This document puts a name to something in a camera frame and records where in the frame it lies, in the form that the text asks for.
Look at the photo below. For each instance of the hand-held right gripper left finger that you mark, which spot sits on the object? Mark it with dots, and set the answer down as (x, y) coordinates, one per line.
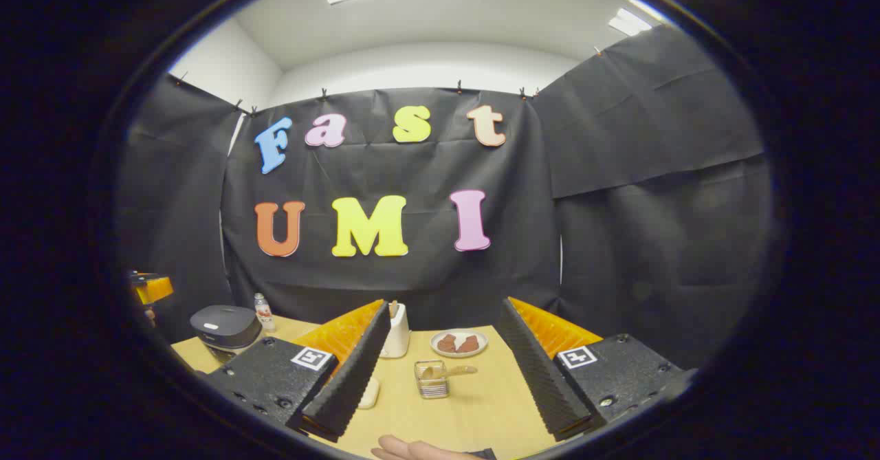
(347, 384)

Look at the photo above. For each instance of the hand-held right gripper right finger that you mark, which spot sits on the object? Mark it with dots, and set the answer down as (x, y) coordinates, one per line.
(543, 384)

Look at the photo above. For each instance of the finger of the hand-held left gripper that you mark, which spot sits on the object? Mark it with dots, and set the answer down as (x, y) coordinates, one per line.
(155, 288)

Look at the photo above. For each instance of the black and silver rice cooker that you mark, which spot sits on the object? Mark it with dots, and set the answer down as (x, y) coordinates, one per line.
(223, 326)

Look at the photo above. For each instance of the wooden spoon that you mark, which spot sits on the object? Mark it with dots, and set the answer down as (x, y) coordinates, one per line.
(454, 371)

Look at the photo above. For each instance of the clear plastic container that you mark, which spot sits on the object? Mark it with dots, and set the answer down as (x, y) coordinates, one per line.
(370, 395)

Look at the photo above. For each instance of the white toaster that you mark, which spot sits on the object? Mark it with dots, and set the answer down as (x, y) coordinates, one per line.
(397, 340)

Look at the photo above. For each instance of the brown meat piece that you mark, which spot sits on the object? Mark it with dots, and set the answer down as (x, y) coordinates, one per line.
(469, 344)
(447, 343)

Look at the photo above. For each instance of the white plate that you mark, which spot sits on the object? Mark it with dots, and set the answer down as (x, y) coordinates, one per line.
(459, 354)

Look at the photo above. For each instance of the small clear bottle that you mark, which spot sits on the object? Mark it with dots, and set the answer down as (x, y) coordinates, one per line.
(265, 315)

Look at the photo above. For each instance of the black backdrop cloth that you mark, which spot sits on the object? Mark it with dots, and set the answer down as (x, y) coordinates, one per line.
(419, 281)

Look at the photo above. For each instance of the small ceiling light panel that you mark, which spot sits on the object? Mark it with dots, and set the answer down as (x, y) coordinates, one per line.
(629, 23)

